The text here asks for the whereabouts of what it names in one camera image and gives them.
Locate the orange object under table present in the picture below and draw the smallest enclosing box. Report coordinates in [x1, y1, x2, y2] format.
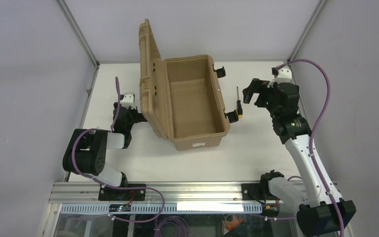
[223, 214, 244, 231]

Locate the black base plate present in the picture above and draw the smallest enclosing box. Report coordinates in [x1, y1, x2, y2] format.
[98, 183, 146, 201]
[241, 183, 272, 201]

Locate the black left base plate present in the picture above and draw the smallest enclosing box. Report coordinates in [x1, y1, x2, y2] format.
[98, 183, 146, 201]

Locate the white slotted cable duct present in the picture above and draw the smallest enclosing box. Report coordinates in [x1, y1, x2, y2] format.
[60, 201, 262, 215]

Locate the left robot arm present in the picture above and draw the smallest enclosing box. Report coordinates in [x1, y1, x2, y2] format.
[62, 102, 147, 188]

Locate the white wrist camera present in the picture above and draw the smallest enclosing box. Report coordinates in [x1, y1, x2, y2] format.
[267, 68, 292, 88]
[120, 92, 136, 109]

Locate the coiled purple cable below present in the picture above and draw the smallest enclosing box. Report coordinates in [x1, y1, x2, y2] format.
[154, 215, 190, 237]

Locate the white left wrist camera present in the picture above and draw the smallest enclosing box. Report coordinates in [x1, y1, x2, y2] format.
[120, 92, 136, 109]

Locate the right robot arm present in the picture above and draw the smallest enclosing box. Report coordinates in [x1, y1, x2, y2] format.
[242, 79, 356, 237]

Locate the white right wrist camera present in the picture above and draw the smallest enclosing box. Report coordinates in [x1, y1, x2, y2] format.
[267, 68, 292, 88]

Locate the black yellow screwdriver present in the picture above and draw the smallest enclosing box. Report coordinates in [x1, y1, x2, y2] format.
[236, 86, 243, 118]

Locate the aluminium mounting rail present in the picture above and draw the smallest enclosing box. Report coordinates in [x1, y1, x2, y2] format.
[49, 181, 258, 203]

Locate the tan plastic toolbox bin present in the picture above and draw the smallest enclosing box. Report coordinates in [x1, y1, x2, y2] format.
[139, 19, 236, 151]

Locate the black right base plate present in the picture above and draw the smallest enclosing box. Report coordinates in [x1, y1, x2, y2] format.
[241, 183, 272, 201]

